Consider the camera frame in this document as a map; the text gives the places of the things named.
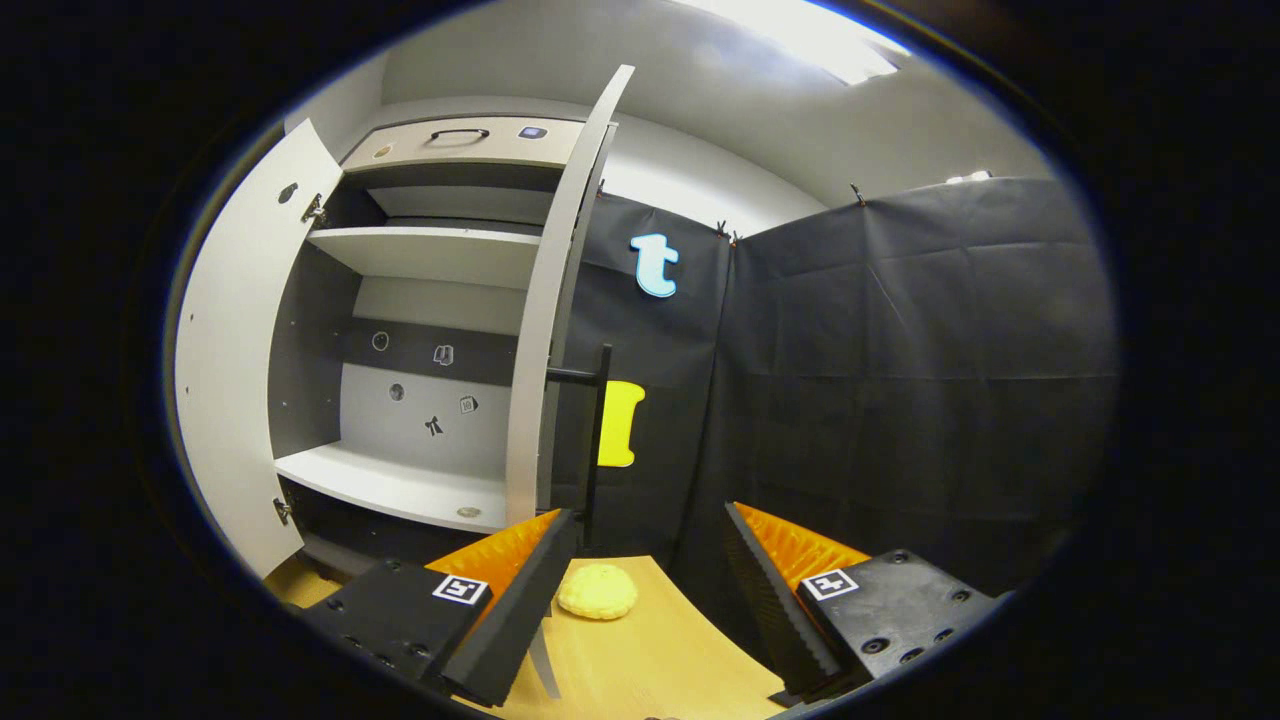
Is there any black backdrop cloth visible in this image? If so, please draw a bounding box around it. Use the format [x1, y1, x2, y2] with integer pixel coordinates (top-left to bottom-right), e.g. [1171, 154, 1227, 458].
[548, 176, 1123, 641]

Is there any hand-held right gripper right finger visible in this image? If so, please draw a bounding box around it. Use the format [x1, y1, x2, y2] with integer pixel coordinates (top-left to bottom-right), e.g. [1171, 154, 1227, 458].
[722, 502, 1006, 706]

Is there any white cabinet shelf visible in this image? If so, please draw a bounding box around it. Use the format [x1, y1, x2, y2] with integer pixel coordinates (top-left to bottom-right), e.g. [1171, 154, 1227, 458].
[307, 225, 547, 292]

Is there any white and grey cabinet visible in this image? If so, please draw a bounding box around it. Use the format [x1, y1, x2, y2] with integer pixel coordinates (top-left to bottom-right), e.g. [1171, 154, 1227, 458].
[174, 64, 637, 701]

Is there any beige cabinet drawer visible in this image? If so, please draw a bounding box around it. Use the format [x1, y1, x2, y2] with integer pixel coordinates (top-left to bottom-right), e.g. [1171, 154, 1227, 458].
[341, 115, 617, 174]

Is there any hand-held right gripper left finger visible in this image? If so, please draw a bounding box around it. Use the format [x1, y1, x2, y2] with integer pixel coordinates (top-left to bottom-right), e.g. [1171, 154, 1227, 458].
[300, 508, 578, 709]

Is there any yellow round sponge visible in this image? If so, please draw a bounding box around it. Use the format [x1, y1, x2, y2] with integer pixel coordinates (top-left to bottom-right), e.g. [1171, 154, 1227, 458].
[556, 562, 639, 622]

